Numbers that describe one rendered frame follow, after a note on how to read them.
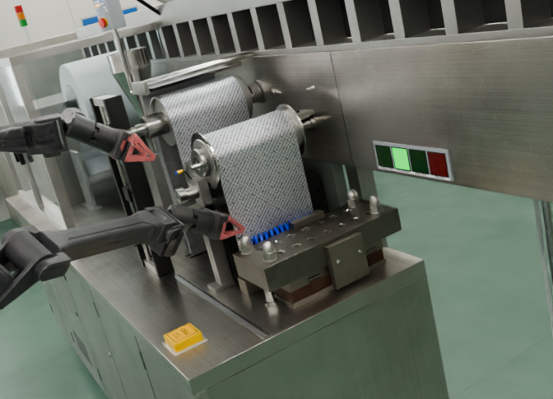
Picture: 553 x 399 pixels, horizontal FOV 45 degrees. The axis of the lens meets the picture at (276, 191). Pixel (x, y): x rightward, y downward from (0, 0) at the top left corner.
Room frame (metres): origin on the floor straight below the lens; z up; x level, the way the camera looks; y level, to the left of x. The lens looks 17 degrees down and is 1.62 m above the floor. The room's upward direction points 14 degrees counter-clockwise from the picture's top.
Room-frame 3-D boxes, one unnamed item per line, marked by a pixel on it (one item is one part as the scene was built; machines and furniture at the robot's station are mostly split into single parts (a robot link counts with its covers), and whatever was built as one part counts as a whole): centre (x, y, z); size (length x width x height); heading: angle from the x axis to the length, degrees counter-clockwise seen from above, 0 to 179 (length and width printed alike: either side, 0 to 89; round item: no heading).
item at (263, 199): (1.64, 0.02, 1.10); 0.23 x 0.01 x 0.18; 117
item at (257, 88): (2.00, 0.01, 1.33); 0.07 x 0.07 x 0.07; 27
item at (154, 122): (1.86, 0.29, 1.33); 0.06 x 0.06 x 0.06; 27
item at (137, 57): (2.33, 0.38, 1.50); 0.14 x 0.14 x 0.06
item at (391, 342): (2.51, 0.53, 0.43); 2.52 x 0.64 x 0.86; 27
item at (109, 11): (2.15, 0.37, 1.66); 0.07 x 0.07 x 0.10; 45
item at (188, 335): (1.40, 0.29, 0.91); 0.07 x 0.07 x 0.02; 27
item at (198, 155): (1.64, 0.17, 1.25); 0.07 x 0.02 x 0.07; 27
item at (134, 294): (2.50, 0.54, 0.88); 2.52 x 0.66 x 0.04; 27
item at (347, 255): (1.48, -0.13, 0.96); 0.10 x 0.03 x 0.11; 117
